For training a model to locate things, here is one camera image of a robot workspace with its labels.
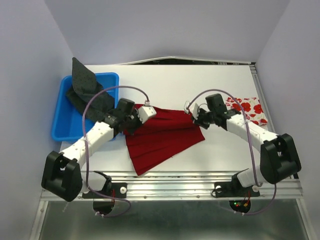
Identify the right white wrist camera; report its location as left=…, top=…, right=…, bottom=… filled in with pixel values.
left=183, top=101, right=200, bottom=120

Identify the white red poppy skirt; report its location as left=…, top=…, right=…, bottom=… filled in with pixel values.
left=236, top=97, right=268, bottom=126

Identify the aluminium frame rail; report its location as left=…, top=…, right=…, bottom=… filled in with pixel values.
left=29, top=158, right=318, bottom=240

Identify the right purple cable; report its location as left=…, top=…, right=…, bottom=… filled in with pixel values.
left=184, top=89, right=278, bottom=217

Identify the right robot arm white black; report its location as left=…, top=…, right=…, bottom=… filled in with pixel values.
left=184, top=93, right=302, bottom=198

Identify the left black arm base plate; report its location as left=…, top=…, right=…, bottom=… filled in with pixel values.
left=82, top=182, right=128, bottom=199

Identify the purple cable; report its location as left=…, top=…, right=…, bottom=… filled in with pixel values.
left=184, top=89, right=278, bottom=217
left=81, top=85, right=152, bottom=218

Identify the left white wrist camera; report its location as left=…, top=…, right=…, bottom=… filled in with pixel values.
left=137, top=105, right=157, bottom=124

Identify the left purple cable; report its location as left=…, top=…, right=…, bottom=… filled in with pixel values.
left=81, top=85, right=152, bottom=218

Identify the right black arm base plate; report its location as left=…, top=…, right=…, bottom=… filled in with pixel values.
left=211, top=181, right=260, bottom=198

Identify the dark grey dotted skirt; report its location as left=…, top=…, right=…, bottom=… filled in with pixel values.
left=65, top=57, right=115, bottom=123

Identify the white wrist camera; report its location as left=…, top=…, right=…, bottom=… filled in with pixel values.
left=137, top=105, right=157, bottom=124
left=183, top=101, right=200, bottom=120

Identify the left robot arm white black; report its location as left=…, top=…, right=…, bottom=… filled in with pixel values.
left=41, top=98, right=142, bottom=202

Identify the blue plastic bin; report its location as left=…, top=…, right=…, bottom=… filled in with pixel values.
left=51, top=72, right=120, bottom=143

